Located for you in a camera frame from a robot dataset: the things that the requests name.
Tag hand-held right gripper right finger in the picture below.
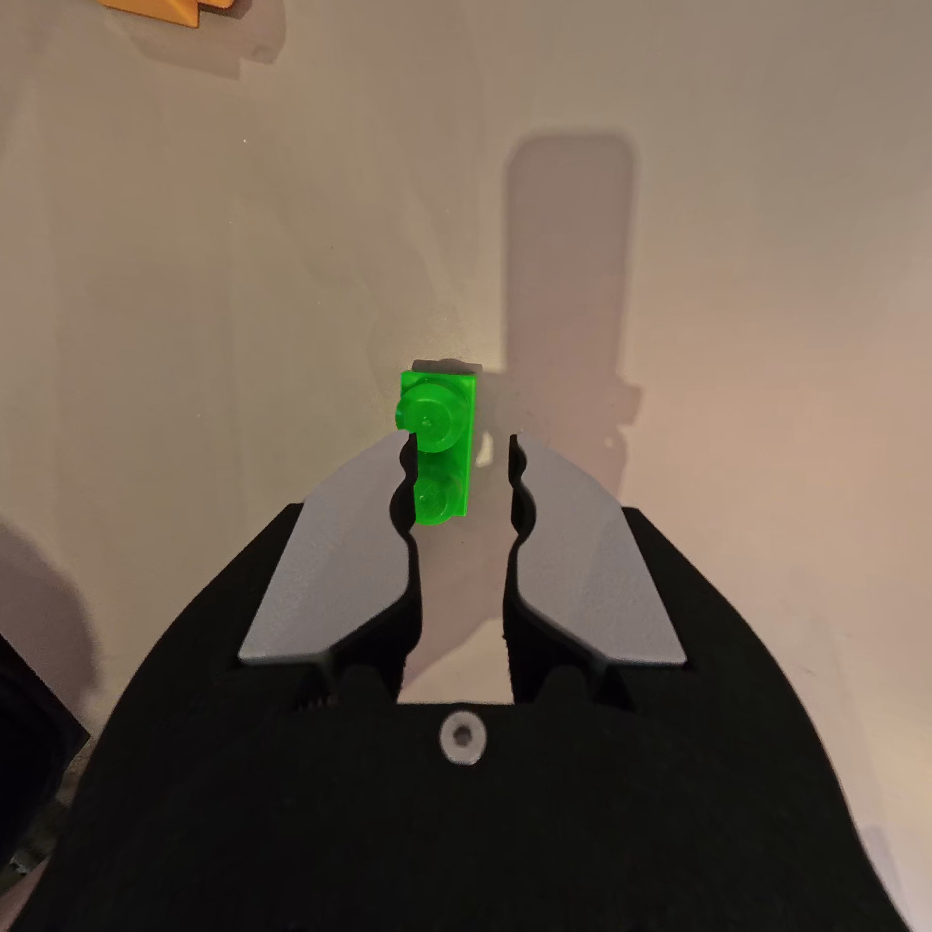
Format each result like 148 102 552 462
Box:
502 433 687 696

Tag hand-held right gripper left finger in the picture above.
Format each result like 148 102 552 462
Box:
239 430 423 693

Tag green two-stud toy block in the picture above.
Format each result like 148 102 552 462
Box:
395 370 478 527

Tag yellow one-stud toy block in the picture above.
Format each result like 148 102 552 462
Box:
102 0 237 30

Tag grey desk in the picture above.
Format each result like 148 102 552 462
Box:
0 0 932 918

